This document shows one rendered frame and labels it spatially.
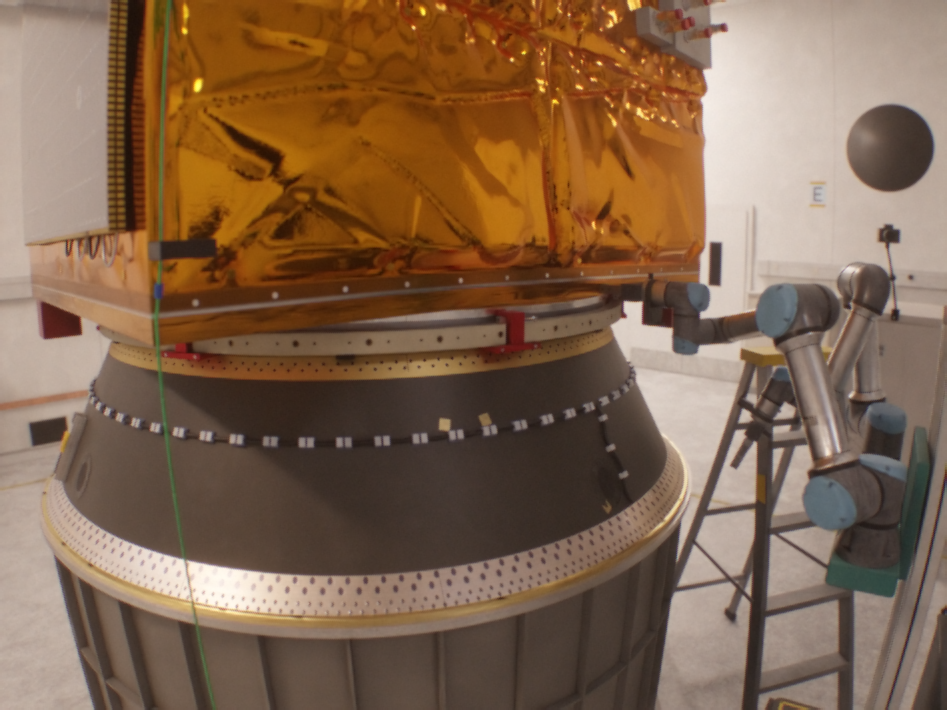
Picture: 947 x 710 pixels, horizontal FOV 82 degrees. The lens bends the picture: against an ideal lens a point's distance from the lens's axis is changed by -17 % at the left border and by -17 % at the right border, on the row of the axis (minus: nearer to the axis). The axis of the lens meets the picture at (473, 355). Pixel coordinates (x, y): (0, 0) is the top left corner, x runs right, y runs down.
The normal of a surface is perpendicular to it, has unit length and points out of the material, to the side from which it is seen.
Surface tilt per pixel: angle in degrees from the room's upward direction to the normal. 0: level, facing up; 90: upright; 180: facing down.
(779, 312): 83
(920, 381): 90
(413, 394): 62
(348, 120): 82
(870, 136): 90
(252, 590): 43
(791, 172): 90
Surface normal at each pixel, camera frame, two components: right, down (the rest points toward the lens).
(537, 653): 0.51, 0.15
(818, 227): -0.69, 0.13
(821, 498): -0.91, 0.18
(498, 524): 0.39, -0.32
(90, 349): 0.72, 0.12
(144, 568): -0.22, -0.60
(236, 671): -0.13, 0.18
